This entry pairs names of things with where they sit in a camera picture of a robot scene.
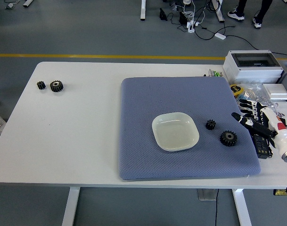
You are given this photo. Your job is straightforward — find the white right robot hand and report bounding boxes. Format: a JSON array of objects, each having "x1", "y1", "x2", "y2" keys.
[{"x1": 231, "y1": 98, "x2": 287, "y2": 157}]

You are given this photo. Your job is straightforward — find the large black gear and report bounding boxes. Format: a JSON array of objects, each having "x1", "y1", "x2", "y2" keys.
[
  {"x1": 220, "y1": 130, "x2": 239, "y2": 147},
  {"x1": 49, "y1": 80, "x2": 65, "y2": 93}
]

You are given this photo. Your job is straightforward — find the clear bag of parts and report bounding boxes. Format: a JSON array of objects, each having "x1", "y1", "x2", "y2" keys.
[{"x1": 237, "y1": 83, "x2": 279, "y2": 107}]

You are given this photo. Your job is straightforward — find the black digital meter module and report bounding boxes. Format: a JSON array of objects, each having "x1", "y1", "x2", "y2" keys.
[{"x1": 252, "y1": 134, "x2": 275, "y2": 160}]

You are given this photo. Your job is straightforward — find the green terminal connectors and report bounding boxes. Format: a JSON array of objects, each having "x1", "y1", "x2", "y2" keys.
[{"x1": 208, "y1": 69, "x2": 223, "y2": 78}]

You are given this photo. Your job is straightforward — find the white square dish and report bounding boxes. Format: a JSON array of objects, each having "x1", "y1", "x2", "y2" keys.
[{"x1": 151, "y1": 112, "x2": 200, "y2": 152}]

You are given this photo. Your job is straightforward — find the white background table leg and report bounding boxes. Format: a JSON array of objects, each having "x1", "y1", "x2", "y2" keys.
[
  {"x1": 210, "y1": 0, "x2": 225, "y2": 23},
  {"x1": 140, "y1": 0, "x2": 148, "y2": 21}
]

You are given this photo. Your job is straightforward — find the white power strip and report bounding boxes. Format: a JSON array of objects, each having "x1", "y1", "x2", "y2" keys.
[{"x1": 186, "y1": 20, "x2": 200, "y2": 33}]

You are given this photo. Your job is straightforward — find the blue-grey quilted mat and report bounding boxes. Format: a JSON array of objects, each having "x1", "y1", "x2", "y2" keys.
[{"x1": 117, "y1": 76, "x2": 262, "y2": 181}]

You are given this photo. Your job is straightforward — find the black charger block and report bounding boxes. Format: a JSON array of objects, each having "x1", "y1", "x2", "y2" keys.
[{"x1": 179, "y1": 11, "x2": 189, "y2": 24}]

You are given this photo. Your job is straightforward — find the black stand on floor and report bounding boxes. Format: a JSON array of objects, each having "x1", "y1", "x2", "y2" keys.
[{"x1": 159, "y1": 8, "x2": 169, "y2": 21}]

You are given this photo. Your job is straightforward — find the grey floor item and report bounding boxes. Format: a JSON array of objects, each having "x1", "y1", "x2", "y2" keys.
[{"x1": 4, "y1": 1, "x2": 19, "y2": 10}]

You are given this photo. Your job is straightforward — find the white switch panel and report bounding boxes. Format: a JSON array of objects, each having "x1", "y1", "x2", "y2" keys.
[{"x1": 262, "y1": 83, "x2": 287, "y2": 101}]

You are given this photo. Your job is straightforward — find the grey electrical enclosure box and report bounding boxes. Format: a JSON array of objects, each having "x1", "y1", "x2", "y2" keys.
[{"x1": 222, "y1": 49, "x2": 285, "y2": 85}]

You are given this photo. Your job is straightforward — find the black cable under table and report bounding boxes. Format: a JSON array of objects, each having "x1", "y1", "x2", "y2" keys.
[{"x1": 214, "y1": 189, "x2": 219, "y2": 226}]

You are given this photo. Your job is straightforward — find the black floor cable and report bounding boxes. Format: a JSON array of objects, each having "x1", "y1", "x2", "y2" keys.
[{"x1": 224, "y1": 34, "x2": 287, "y2": 59}]

